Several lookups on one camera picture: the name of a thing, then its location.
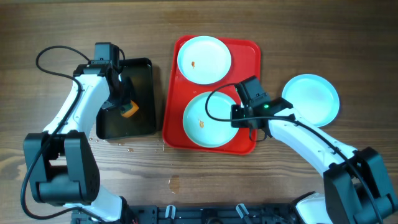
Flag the orange green sponge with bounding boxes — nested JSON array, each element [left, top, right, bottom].
[[120, 100, 139, 118]]

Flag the teal plate with stain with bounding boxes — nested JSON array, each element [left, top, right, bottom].
[[183, 91, 238, 148]]

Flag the white plate with stain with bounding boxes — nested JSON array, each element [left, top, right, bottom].
[[177, 36, 232, 85]]

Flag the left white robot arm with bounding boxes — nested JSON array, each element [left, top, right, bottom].
[[21, 63, 136, 223]]

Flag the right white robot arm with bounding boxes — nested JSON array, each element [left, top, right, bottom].
[[231, 98, 397, 224]]

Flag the black water tray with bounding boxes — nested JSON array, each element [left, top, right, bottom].
[[96, 58, 157, 139]]

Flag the red plastic tray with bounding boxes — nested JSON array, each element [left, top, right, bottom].
[[162, 35, 261, 155]]

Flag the right black cable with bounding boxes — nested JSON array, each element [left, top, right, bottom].
[[205, 82, 385, 224]]

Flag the black cable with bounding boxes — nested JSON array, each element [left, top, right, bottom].
[[205, 82, 385, 224], [20, 45, 125, 223]]

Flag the left black cable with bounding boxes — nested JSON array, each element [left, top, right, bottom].
[[20, 45, 125, 223]]

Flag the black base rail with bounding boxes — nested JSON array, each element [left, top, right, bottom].
[[70, 203, 312, 224]]

